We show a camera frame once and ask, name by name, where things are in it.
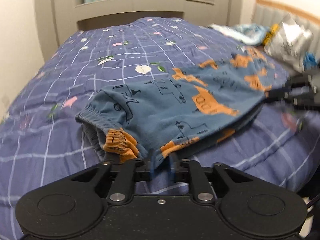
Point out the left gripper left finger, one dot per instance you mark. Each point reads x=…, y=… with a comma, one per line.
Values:
x=144, y=167

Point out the blue cloth item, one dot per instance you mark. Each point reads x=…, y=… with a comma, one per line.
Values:
x=309, y=61

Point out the grey built-in cabinet unit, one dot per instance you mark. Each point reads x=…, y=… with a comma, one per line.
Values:
x=57, y=20

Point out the white printed shopping bag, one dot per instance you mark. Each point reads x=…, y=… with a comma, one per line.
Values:
x=290, y=43

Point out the yellow package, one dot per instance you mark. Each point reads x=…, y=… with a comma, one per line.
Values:
x=273, y=29

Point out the wooden padded headboard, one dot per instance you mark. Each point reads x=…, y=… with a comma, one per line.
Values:
x=267, y=13

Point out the light blue crumpled blanket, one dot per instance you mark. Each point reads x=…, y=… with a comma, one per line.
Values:
x=250, y=34

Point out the blue pants with orange cars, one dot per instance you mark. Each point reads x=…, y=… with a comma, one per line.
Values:
x=192, y=108

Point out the blue grid floral quilt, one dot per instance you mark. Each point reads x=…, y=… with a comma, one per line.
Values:
x=41, y=141

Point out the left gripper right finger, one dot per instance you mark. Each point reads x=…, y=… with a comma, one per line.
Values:
x=178, y=168

